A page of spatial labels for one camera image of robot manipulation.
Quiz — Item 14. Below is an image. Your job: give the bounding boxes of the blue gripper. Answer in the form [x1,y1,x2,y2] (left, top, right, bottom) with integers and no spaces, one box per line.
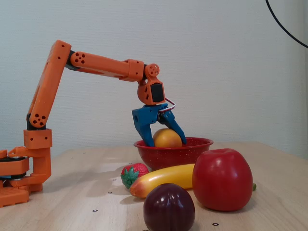
[131,103,187,148]

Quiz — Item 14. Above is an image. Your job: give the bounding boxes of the orange yellow toy peach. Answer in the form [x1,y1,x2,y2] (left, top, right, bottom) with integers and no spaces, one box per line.
[153,128,183,148]

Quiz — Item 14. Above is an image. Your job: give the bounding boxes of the orange robot base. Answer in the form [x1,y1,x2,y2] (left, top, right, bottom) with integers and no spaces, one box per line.
[0,149,31,209]

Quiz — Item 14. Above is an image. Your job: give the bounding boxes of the red speckled enamel bowl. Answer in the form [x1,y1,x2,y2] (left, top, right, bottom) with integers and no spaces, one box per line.
[133,137,214,171]

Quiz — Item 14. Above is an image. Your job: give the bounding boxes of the red toy strawberry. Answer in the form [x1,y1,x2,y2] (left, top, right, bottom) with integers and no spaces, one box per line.
[120,163,150,190]

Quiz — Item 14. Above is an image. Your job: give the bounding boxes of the yellow toy banana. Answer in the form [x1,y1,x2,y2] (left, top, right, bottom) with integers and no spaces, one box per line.
[129,163,257,199]

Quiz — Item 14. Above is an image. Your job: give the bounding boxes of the red toy apple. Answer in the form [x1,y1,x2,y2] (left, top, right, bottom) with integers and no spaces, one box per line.
[192,148,254,212]

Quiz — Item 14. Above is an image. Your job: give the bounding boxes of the dark purple toy plum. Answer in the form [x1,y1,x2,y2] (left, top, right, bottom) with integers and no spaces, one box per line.
[143,182,196,231]

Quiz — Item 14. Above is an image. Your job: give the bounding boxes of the red white gripper wires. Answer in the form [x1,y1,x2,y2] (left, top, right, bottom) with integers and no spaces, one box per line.
[157,97,177,114]

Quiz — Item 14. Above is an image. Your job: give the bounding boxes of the black hanging cable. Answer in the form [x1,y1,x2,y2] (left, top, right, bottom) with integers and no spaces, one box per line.
[265,0,308,49]

